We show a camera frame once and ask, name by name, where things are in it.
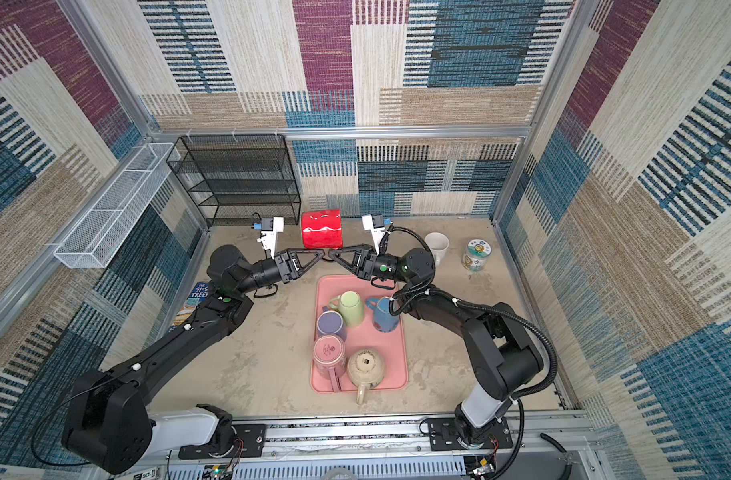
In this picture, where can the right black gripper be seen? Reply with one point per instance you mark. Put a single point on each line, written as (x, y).
(363, 262)

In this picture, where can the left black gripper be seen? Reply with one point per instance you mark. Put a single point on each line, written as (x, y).
(286, 268)

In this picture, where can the red ceramic mug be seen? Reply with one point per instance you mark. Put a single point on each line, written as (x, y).
(321, 229)

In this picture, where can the light green ceramic mug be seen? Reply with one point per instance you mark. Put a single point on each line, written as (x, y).
(350, 307)

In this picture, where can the white ceramic mug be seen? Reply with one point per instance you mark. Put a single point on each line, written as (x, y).
(438, 244)

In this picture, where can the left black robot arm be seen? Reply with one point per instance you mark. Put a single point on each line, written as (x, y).
(107, 423)

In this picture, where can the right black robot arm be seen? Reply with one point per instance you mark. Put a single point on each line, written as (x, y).
(510, 357)

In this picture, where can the purple ceramic mug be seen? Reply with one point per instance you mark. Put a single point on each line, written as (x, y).
(330, 322)

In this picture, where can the blue dotted ceramic mug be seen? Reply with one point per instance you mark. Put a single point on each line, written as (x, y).
(383, 320)

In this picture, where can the pink ghost pattern mug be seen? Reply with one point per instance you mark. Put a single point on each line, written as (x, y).
(330, 360)

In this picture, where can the pink plastic tray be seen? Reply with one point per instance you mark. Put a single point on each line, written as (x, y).
(390, 345)

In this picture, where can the blue treehouse paperback book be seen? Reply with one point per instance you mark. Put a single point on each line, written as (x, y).
(199, 292)

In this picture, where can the green lidded yogurt cup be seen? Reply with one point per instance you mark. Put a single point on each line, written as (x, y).
(476, 255)

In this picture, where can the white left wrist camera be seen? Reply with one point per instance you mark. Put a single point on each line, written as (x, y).
(268, 228)

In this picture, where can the black wire mesh shelf rack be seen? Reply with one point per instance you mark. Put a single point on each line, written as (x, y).
(234, 179)

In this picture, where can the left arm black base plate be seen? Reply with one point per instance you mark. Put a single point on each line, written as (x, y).
(245, 440)

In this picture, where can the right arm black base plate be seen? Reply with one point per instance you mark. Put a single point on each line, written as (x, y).
(443, 435)

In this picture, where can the white wire mesh basket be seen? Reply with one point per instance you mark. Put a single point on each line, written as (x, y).
(100, 232)

